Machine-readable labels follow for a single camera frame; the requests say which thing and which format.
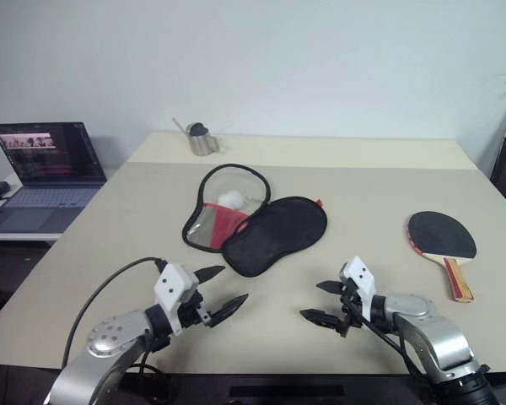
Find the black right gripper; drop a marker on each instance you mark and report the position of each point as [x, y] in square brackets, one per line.
[350, 308]

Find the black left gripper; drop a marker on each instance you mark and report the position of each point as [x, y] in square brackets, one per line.
[190, 312]

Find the black red paddle case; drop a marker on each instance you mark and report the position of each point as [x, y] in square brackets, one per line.
[274, 236]

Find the white fluffy ball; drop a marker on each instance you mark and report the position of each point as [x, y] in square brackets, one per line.
[232, 199]

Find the table tennis paddle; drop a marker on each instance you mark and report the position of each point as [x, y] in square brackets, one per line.
[440, 234]

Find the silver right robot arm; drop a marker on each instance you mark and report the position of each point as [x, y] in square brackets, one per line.
[409, 306]

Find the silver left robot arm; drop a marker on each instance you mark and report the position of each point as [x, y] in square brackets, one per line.
[109, 333]

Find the black bar below table edge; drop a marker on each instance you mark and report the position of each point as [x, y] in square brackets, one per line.
[286, 391]

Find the black object in cup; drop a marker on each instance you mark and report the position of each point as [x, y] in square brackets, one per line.
[198, 128]

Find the thin metal stick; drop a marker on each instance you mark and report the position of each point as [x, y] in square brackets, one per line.
[179, 125]

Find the open grey laptop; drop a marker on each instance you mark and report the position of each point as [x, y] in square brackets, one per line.
[46, 198]

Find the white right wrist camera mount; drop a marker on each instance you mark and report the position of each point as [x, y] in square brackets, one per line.
[360, 274]

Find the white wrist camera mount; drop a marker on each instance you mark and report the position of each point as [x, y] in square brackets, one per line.
[360, 274]
[170, 284]

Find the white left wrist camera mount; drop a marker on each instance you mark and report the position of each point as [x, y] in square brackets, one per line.
[170, 284]

